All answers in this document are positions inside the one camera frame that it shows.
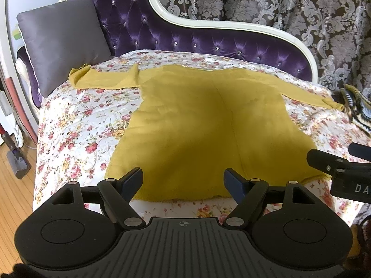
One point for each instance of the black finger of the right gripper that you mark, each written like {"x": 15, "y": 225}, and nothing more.
{"x": 360, "y": 151}
{"x": 326, "y": 162}

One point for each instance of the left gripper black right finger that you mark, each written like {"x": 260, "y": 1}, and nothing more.
{"x": 249, "y": 196}

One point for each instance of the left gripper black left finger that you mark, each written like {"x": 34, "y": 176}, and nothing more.
{"x": 116, "y": 195}

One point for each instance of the mustard yellow knit sweater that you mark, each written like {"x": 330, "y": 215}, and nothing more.
{"x": 194, "y": 124}

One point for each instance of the striped crochet blanket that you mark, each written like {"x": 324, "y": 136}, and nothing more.
{"x": 358, "y": 106}

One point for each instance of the grey damask curtain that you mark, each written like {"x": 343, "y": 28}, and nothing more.
{"x": 336, "y": 31}

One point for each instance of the grey satin cushion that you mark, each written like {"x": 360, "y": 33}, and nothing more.
{"x": 60, "y": 37}

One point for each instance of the purple tufted chaise backrest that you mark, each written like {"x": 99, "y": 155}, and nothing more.
{"x": 130, "y": 25}

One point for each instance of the cordless vacuum cleaner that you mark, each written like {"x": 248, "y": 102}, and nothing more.
{"x": 18, "y": 163}

